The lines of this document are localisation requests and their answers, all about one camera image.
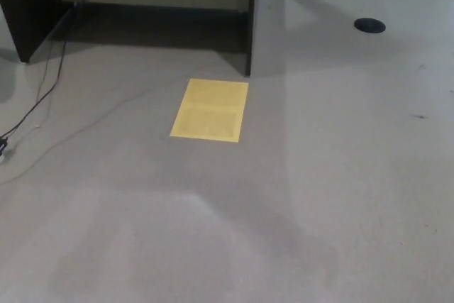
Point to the yellow paper sheet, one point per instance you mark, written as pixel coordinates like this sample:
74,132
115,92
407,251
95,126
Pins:
209,111

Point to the black round floor cap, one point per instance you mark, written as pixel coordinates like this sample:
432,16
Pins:
369,25

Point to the black and white plug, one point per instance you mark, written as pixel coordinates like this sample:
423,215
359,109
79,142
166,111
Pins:
3,147

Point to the dark wooden desk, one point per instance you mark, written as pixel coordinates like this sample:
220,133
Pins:
32,8

